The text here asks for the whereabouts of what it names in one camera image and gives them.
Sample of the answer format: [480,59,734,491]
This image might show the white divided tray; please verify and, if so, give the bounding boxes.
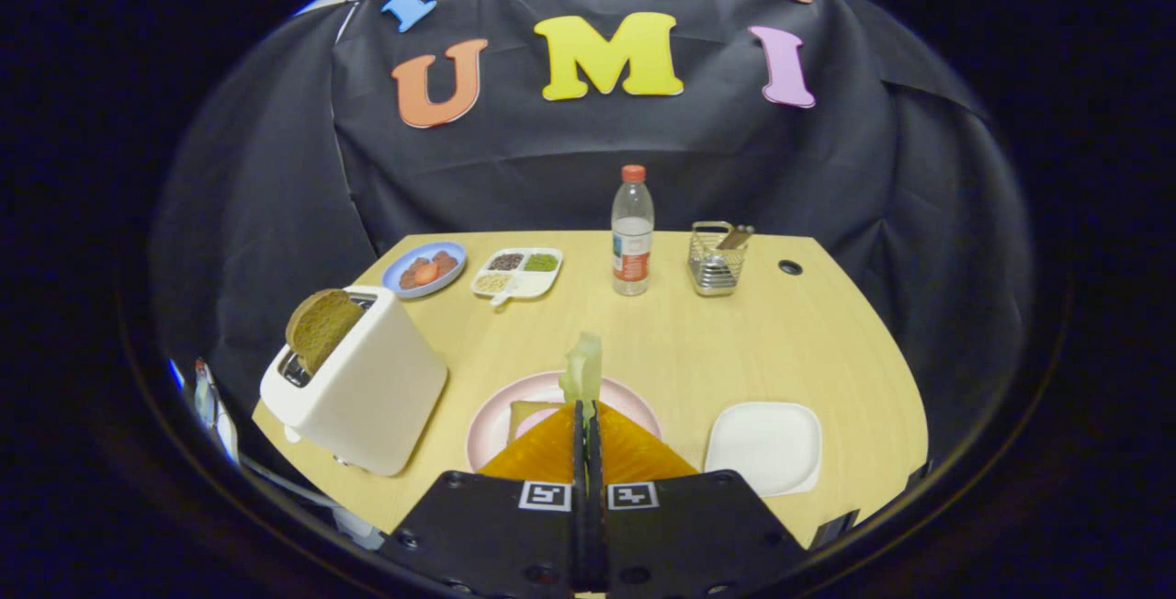
[470,247,563,307]

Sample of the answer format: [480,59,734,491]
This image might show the clear bottle with red cap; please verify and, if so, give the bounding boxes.
[611,164,656,297]

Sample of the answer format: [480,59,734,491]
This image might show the white plastic object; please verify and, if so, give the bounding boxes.
[193,358,240,467]

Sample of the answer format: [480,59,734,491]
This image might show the white power cable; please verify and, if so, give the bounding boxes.
[241,454,382,549]

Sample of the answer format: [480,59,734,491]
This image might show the white toaster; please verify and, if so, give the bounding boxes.
[260,286,449,477]

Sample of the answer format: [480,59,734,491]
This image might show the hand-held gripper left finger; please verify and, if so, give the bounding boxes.
[379,400,590,599]

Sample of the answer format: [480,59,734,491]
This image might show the pink round plate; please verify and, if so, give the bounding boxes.
[466,371,662,473]

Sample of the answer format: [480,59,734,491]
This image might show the white square plate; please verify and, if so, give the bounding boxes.
[704,401,822,498]

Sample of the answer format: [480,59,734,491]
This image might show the brown toasted bread slice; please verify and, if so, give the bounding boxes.
[285,288,366,376]
[508,400,563,442]

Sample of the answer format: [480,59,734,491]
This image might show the metal wire basket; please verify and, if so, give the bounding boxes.
[687,220,750,297]

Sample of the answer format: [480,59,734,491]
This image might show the blue plate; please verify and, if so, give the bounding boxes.
[382,242,467,300]

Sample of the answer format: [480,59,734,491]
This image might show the green lettuce leaf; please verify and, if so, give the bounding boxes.
[560,333,604,416]

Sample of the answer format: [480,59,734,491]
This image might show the black backdrop cloth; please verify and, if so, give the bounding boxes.
[147,0,1035,490]

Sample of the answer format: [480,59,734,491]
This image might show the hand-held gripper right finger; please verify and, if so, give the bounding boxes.
[588,400,809,599]

